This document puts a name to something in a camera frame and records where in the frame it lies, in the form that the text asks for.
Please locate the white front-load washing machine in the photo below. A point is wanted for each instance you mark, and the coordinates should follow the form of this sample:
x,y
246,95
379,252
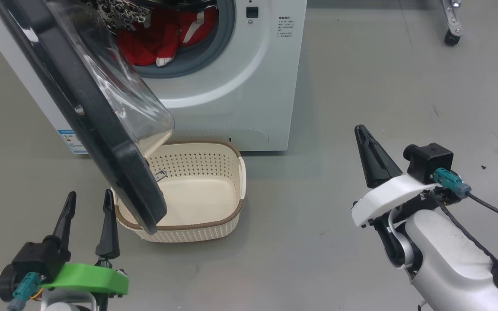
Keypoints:
x,y
240,108

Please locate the blue energy label sticker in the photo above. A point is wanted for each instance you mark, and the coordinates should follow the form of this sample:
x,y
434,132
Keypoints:
x,y
71,141

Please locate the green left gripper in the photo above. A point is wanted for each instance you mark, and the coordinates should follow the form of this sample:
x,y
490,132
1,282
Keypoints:
x,y
89,278

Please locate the black-rimmed glass washer door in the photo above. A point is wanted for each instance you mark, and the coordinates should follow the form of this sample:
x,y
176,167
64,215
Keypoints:
x,y
80,121

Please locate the teal right camera connector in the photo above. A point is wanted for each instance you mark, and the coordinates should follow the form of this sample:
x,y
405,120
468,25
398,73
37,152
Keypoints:
x,y
450,180

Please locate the metal cart leg with caster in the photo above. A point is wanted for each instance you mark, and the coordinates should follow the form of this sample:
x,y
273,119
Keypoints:
x,y
451,38

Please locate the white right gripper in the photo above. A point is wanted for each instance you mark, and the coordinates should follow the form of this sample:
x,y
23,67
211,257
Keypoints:
x,y
383,201

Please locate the teal camera connector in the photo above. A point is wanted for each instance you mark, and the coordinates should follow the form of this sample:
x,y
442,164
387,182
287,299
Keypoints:
x,y
26,287
450,180

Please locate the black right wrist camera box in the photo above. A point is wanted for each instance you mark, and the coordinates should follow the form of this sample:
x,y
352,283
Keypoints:
x,y
430,162

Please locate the red and white garment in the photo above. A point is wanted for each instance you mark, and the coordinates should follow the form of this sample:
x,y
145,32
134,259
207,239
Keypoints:
x,y
145,47

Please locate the cream perforated laundry basket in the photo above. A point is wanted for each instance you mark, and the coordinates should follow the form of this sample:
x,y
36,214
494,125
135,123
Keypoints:
x,y
197,203

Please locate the teal left camera connector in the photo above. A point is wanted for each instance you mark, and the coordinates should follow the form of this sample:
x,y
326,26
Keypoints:
x,y
26,287

